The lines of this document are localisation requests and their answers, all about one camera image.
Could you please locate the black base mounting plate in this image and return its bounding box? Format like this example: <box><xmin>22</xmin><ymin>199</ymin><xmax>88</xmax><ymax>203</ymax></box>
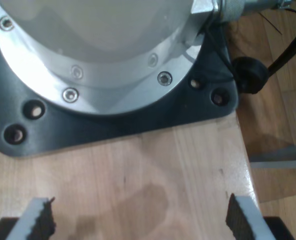
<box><xmin>0</xmin><ymin>14</ymin><xmax>240</xmax><ymax>160</ymax></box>

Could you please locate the thick black cable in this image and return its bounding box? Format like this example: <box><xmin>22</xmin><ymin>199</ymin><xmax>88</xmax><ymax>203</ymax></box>
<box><xmin>233</xmin><ymin>19</ymin><xmax>296</xmax><ymax>95</ymax></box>

